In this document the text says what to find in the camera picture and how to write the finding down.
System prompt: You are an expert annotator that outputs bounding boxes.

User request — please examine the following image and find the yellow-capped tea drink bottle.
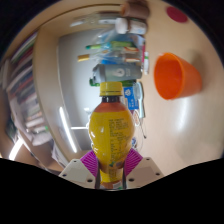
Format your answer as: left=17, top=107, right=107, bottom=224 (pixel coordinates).
left=88, top=81, right=136, bottom=191

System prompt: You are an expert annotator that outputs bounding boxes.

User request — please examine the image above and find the grey-green drink bottle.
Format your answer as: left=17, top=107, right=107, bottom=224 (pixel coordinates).
left=89, top=62, right=143, bottom=87

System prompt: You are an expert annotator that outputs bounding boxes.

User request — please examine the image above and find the small white tube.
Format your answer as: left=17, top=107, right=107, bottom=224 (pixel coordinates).
left=142, top=51, right=150, bottom=76

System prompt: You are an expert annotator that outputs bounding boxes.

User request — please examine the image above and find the clear bottle with white cap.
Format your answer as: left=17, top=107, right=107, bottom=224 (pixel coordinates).
left=69, top=13, right=148, bottom=36

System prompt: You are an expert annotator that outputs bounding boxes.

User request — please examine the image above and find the bookshelf unit with books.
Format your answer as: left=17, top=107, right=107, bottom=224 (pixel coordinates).
left=1, top=31, right=55, bottom=148

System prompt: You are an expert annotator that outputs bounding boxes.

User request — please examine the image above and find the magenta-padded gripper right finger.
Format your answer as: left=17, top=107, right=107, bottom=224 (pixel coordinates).
left=121, top=147, right=165, bottom=190

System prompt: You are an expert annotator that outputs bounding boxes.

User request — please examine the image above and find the orange plastic cup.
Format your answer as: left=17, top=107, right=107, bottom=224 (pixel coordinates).
left=153, top=52, right=204, bottom=101

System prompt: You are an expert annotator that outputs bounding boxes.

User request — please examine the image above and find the brown drink bottle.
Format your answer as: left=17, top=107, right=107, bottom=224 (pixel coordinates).
left=120, top=1, right=151, bottom=21

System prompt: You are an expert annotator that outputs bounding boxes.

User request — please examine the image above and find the flat round red coaster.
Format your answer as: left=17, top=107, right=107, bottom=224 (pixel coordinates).
left=165, top=5, right=189, bottom=24

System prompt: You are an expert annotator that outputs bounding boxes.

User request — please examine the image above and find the clear bottle with yellow cap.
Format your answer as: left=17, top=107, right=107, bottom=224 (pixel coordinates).
left=77, top=52, right=143, bottom=65

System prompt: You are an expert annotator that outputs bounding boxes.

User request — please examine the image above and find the blue printed packet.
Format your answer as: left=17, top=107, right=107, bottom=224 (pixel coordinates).
left=122, top=86, right=140, bottom=111

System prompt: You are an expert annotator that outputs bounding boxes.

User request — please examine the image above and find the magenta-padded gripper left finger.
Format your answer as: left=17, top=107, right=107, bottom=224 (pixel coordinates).
left=58, top=149, right=100, bottom=190

